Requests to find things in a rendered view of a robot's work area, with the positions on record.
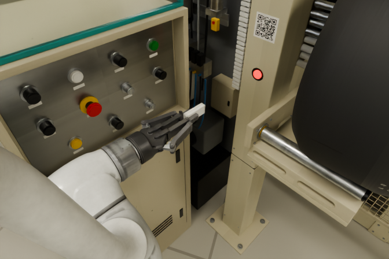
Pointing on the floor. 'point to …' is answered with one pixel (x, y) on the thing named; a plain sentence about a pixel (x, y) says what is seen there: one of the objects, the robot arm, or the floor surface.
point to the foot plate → (259, 224)
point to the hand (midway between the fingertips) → (194, 113)
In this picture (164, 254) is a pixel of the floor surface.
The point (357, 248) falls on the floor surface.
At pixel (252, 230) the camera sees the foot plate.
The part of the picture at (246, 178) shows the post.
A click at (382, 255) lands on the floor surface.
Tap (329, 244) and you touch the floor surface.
